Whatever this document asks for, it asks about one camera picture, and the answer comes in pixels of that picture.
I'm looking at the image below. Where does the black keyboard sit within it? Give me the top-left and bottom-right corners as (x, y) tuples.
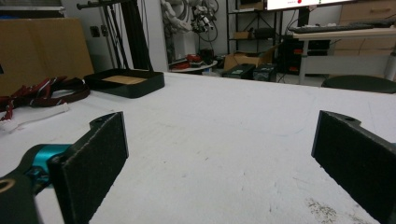
(289, 23), (375, 35)

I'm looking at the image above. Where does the white strap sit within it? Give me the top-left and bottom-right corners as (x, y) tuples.
(0, 103), (71, 135)

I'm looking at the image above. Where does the black shallow tray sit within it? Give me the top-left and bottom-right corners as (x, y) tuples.
(83, 68), (165, 99)

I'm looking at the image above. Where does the open cardboard box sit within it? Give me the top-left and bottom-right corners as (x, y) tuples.
(223, 46), (278, 72)

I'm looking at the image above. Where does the brown cardboard sheet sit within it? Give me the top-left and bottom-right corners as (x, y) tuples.
(0, 17), (95, 97)

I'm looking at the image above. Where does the dark red strap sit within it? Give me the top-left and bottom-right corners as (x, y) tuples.
(0, 75), (92, 121)

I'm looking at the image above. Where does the round white side table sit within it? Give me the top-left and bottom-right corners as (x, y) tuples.
(169, 60), (219, 75)

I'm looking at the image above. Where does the dark equipment case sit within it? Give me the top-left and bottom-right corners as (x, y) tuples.
(222, 63), (257, 80)
(252, 63), (277, 83)

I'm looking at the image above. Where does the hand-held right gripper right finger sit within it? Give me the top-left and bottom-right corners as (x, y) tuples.
(311, 110), (396, 224)

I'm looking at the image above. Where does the black metal shelf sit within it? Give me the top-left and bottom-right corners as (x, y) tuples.
(226, 0), (284, 55)

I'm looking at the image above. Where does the red tool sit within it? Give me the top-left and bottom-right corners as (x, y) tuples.
(171, 53), (205, 70)

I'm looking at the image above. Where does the wooden drawer cabinet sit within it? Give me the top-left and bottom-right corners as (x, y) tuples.
(333, 0), (396, 58)

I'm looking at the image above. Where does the white desk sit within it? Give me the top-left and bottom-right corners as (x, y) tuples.
(291, 27), (396, 86)

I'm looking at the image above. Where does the black round stool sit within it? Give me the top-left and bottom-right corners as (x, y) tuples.
(320, 75), (396, 94)

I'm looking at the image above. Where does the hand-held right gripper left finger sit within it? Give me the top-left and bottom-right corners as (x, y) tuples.
(0, 111), (130, 224)

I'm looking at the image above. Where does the monitor screen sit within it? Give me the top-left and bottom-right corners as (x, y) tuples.
(265, 0), (356, 11)

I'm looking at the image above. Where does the black tripod stand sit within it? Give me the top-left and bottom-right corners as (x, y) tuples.
(76, 0), (154, 73)

